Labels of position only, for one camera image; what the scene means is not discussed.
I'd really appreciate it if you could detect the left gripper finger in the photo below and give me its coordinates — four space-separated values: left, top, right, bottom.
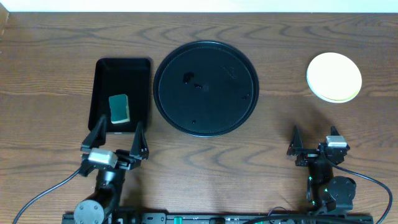
80 114 107 152
129 121 149 160

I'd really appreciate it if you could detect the light blue plate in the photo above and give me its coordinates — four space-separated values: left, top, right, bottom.
313 92 358 103

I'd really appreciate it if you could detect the green yellow sponge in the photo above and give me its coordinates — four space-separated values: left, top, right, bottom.
108 94 130 124

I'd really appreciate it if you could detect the yellow plate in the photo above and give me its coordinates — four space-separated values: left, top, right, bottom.
306 52 362 95

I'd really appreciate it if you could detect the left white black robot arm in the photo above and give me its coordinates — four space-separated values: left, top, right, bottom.
73 114 149 224

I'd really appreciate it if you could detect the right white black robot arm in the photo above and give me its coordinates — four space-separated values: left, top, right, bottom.
287 126 356 215

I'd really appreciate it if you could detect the black rectangular tray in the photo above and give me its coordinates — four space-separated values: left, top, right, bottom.
88 58 151 133

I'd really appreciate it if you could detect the round black serving tray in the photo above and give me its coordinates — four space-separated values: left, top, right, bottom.
153 40 259 137

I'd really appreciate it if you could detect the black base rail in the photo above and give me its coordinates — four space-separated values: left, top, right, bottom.
61 213 374 224

